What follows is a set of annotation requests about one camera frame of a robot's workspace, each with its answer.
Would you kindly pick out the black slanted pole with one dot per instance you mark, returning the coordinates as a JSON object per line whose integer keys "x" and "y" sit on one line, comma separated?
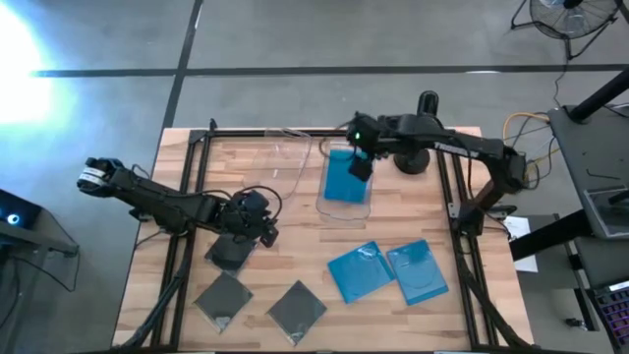
{"x": 602, "y": 96}

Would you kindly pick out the black crossbar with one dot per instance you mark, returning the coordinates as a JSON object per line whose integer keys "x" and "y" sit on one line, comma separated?
{"x": 545, "y": 241}

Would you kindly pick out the grey side table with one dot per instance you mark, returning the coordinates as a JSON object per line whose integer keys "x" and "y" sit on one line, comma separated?
{"x": 585, "y": 147}

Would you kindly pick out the clear plastic bin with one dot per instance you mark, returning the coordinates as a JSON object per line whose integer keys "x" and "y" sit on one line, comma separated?
{"x": 344, "y": 211}
{"x": 275, "y": 162}

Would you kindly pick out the blue jewel case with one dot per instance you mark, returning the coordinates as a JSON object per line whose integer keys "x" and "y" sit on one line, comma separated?
{"x": 360, "y": 271}
{"x": 339, "y": 184}
{"x": 417, "y": 271}

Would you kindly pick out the black floor fan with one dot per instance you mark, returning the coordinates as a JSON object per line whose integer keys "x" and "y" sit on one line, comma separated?
{"x": 570, "y": 22}

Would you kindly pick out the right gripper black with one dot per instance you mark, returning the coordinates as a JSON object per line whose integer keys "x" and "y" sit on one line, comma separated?
{"x": 366, "y": 133}

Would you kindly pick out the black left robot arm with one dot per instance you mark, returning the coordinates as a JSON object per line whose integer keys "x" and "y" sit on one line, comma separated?
{"x": 162, "y": 204}

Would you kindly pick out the black device with blue light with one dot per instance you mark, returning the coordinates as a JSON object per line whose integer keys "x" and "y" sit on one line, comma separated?
{"x": 12, "y": 216}

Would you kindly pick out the small black floor object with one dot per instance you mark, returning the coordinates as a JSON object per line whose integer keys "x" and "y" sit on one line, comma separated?
{"x": 575, "y": 323}

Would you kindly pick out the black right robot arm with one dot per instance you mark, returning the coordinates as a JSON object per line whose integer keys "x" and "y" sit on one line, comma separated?
{"x": 467, "y": 147}

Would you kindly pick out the black desk lamp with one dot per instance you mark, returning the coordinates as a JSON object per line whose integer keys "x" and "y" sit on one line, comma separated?
{"x": 412, "y": 164}

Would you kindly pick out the black allen key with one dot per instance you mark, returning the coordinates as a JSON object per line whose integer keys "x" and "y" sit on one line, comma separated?
{"x": 602, "y": 175}

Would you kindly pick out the white paper sheet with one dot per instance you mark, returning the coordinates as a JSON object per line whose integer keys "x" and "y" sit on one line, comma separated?
{"x": 518, "y": 231}

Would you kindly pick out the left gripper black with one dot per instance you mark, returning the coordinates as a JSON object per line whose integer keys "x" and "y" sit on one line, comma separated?
{"x": 250, "y": 214}

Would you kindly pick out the black jewel case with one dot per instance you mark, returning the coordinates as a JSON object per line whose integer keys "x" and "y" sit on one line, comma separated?
{"x": 231, "y": 255}
{"x": 223, "y": 300}
{"x": 297, "y": 312}

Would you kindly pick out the backlit keyboard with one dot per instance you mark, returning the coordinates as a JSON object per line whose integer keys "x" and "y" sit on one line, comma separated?
{"x": 614, "y": 310}

